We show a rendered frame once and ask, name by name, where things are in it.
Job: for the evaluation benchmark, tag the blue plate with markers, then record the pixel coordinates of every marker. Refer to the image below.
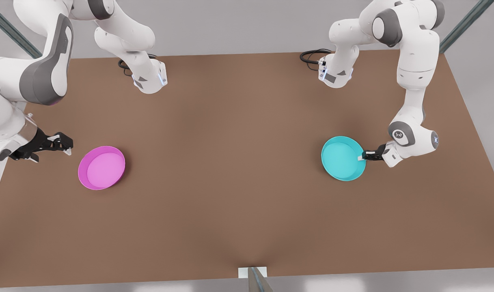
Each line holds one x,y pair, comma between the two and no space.
341,159

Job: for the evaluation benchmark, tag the silver frame post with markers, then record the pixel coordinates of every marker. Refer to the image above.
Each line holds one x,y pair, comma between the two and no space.
11,30
466,25
258,282

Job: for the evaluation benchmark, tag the white post foot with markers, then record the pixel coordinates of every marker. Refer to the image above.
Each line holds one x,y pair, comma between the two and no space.
242,272

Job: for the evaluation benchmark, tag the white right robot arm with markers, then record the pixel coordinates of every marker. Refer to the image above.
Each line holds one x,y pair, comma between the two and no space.
39,77

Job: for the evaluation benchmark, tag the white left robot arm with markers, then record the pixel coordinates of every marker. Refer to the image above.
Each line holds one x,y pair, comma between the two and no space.
413,61

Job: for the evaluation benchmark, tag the pink plate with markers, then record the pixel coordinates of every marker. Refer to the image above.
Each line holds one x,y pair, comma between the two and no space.
103,168

